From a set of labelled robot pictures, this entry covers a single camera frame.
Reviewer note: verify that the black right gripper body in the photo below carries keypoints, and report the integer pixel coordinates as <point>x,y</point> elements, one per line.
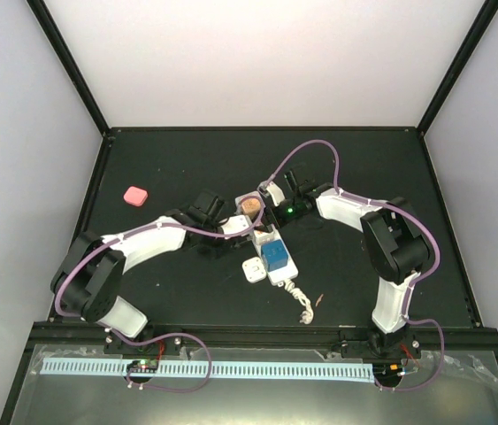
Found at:
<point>285,219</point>

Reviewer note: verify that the blue cube socket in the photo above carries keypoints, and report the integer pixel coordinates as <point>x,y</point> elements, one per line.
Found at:
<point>274,255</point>

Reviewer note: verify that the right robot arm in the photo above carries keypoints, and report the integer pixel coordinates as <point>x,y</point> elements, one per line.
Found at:
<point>398,246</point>

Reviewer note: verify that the pink plug adapter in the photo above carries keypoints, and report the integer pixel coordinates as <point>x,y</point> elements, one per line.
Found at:
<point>135,196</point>

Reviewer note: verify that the white plug adapter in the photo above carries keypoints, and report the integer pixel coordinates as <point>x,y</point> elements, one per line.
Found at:
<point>254,270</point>

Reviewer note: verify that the light blue slotted cable duct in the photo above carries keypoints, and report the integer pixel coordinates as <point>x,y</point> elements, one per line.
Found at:
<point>255,370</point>

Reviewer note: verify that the white power strip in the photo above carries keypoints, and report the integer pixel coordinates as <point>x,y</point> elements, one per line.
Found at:
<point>278,277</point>

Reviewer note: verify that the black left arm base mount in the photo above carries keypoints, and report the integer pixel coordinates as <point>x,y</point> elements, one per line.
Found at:
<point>169,346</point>

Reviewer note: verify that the beige dragon cube socket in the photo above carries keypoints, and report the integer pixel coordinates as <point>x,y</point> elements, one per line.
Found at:
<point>250,206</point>

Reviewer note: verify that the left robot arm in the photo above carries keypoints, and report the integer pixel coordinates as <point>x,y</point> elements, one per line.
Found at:
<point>88,282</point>

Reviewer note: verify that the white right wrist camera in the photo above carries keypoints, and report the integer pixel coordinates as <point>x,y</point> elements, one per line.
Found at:
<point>272,192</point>

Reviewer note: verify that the white tiger cube socket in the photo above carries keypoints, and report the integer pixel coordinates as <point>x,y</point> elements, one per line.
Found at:
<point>260,237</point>

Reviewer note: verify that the small green circuit board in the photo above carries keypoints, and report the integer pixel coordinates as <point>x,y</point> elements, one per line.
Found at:
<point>148,366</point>

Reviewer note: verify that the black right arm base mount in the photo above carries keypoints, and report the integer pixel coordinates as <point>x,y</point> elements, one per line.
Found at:
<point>373,344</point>

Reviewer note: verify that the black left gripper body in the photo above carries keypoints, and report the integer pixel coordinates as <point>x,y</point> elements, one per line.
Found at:
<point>217,251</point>

